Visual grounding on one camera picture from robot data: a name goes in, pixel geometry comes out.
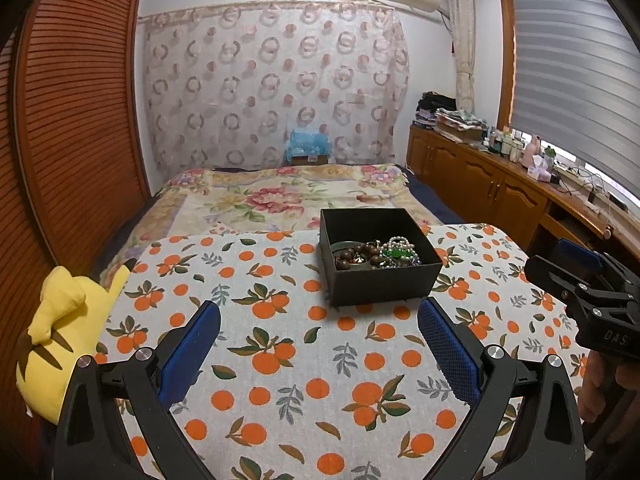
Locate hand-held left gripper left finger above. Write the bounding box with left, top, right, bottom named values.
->
left=52, top=301, right=222, bottom=480

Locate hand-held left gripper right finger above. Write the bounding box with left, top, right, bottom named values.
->
left=417, top=297, right=586, bottom=480

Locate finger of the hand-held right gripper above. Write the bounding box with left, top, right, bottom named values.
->
left=556, top=238, right=604, bottom=272
left=524, top=254, right=597, bottom=307

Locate black cardboard box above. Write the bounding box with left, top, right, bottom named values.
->
left=319, top=207, right=444, bottom=307

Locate white pearl necklace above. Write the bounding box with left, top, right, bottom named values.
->
left=382, top=236, right=420, bottom=267

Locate brown wooden bead bracelet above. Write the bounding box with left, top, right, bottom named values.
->
left=335, top=241, right=385, bottom=272

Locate person's right hand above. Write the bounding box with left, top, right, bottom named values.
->
left=580, top=350, right=640, bottom=423

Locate tissue pack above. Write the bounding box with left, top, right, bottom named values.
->
left=527, top=157, right=554, bottom=184

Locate orange fruit print tablecloth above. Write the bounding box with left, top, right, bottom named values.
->
left=92, top=222, right=591, bottom=480

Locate pink bottle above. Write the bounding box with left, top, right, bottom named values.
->
left=522, top=135, right=542, bottom=169

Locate wooden low cabinet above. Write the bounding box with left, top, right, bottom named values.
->
left=406, top=124, right=617, bottom=261

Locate row of small bottles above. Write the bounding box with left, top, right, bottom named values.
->
left=482, top=127, right=526, bottom=162

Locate yellow plush toy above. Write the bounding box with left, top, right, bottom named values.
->
left=15, top=258, right=132, bottom=423

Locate dark blue bed sheet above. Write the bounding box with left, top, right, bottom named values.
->
left=399, top=162, right=467, bottom=227

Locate grey window blind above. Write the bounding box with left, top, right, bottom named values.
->
left=509, top=0, right=640, bottom=185

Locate floral bed blanket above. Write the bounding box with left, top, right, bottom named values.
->
left=100, top=162, right=446, bottom=281

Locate stack of folded clothes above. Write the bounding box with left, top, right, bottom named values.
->
left=415, top=91, right=492, bottom=142

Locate beige window curtain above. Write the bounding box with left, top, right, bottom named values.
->
left=444, top=0, right=476, bottom=113

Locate blue plastic bag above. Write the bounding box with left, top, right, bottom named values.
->
left=285, top=129, right=333, bottom=158

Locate brown slatted wardrobe door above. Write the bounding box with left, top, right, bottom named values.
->
left=0, top=0, right=152, bottom=461

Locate power strip with cables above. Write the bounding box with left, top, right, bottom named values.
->
left=555, top=164, right=628, bottom=213

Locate ring pattern sheer curtain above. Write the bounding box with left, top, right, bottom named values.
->
left=140, top=2, right=412, bottom=173

